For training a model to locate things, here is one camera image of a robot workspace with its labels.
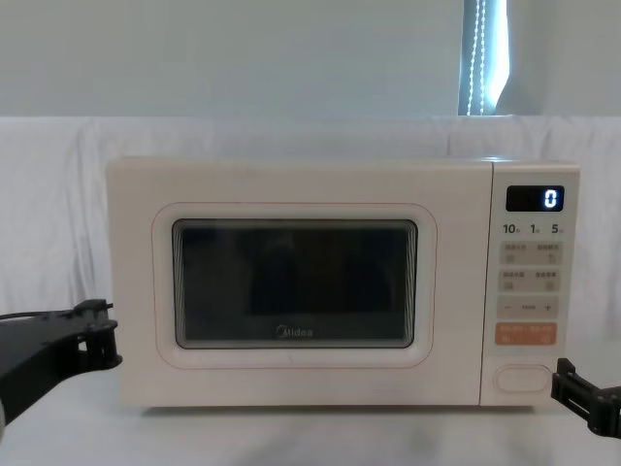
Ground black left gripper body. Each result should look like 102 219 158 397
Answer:
0 309 94 422

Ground oven control panel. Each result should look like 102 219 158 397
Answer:
478 161 582 407

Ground cream microwave oven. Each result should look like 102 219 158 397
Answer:
105 155 582 416

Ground white table cloth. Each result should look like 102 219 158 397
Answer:
0 376 621 466

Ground white curtain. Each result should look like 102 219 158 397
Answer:
0 0 621 389

